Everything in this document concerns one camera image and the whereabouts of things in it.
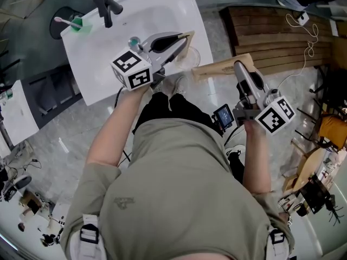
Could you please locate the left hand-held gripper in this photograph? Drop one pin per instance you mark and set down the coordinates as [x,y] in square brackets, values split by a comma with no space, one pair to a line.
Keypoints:
[137,78]

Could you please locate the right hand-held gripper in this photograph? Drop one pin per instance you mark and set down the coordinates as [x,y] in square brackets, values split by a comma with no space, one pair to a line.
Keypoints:
[273,115]

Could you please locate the person's right forearm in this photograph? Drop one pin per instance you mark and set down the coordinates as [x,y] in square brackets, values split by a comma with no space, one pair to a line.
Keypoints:
[256,158]

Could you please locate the person's left forearm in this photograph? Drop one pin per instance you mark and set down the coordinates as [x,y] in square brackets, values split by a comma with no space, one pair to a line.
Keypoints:
[114,134]

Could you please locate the green plastic cup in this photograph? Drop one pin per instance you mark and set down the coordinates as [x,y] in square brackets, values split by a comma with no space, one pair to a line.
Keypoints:
[85,28]

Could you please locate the round sink drain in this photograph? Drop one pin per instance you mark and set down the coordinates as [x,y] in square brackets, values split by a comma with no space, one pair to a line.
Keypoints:
[133,40]

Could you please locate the person's left shoe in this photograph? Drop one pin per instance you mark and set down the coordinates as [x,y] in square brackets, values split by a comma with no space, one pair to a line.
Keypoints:
[179,87]

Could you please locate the person's shoe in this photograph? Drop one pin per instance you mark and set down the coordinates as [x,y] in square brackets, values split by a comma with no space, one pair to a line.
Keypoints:
[179,87]
[234,149]

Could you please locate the small black monitor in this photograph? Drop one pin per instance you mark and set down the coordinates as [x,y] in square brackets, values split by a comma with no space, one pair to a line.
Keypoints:
[223,116]

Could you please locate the wooden plank platform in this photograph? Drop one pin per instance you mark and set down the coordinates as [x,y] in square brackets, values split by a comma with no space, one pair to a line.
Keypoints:
[265,36]

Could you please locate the person's legs in black shorts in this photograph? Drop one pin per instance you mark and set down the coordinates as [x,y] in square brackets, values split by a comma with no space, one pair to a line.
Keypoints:
[179,110]

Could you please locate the person's right shoe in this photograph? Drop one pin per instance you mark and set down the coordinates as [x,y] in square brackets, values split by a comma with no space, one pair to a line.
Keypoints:
[234,149]

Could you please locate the white sink basin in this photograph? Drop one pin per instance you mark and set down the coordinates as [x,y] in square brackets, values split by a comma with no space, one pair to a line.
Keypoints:
[95,64]

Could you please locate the black faucet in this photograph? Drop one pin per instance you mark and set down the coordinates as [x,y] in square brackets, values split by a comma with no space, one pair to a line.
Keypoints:
[104,7]

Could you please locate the white power adapter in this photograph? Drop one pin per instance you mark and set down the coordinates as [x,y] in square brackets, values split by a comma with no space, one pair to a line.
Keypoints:
[303,17]

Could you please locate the orange stool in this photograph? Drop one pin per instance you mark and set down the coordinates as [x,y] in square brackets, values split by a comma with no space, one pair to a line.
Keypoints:
[333,129]

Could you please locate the round wooden table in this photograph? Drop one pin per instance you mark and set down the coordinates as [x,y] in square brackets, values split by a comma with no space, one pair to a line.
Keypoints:
[309,166]

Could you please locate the black mesh waste bin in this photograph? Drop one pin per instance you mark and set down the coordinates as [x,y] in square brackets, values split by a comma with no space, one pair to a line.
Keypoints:
[58,28]

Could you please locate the grey cabinet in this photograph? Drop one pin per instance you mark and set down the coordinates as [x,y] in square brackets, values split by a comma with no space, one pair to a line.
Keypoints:
[54,91]

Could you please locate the person's olive shirt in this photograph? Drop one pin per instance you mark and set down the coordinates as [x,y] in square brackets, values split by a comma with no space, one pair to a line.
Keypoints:
[176,194]

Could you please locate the white marble counter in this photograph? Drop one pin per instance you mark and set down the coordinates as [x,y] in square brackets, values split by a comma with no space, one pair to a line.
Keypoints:
[16,112]

